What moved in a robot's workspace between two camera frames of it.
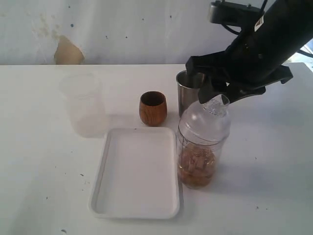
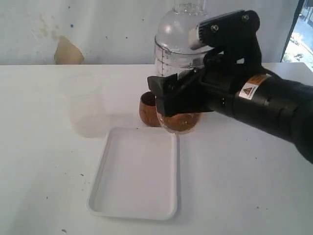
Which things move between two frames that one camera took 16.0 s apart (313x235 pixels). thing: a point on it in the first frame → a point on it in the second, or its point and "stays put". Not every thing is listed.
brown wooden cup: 153,107 stays put
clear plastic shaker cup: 197,162 → 167,62
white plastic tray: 137,176 stays put
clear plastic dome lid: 207,124 → 176,30
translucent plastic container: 83,93 stays put
